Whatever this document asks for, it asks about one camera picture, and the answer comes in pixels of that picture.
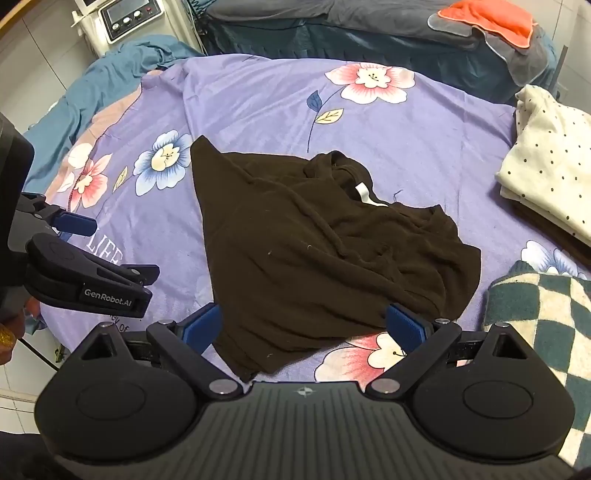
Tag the grey pillow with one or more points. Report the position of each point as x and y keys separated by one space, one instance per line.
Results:
x=517 y=57

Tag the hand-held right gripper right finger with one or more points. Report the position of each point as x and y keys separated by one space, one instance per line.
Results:
x=407 y=328

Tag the person's left forearm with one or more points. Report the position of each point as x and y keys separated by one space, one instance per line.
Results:
x=11 y=332

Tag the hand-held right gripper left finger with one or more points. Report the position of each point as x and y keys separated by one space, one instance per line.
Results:
x=202 y=331

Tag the white machine with control panel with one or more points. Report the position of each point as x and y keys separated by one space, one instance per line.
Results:
x=134 y=18

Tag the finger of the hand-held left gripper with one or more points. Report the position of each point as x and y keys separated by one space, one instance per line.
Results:
x=138 y=273
x=76 y=224

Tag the black hoodie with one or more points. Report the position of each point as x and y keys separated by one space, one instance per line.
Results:
x=300 y=240

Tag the green white checkered cloth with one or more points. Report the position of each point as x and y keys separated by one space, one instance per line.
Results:
x=549 y=314

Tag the teal quilt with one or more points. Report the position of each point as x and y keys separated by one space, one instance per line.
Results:
x=106 y=74

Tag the orange cloth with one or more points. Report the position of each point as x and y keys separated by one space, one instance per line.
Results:
x=489 y=18

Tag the white polka dot garment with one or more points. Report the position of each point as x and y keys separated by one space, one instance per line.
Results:
x=551 y=157

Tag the purple floral bedsheet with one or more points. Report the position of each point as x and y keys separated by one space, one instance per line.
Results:
x=258 y=106

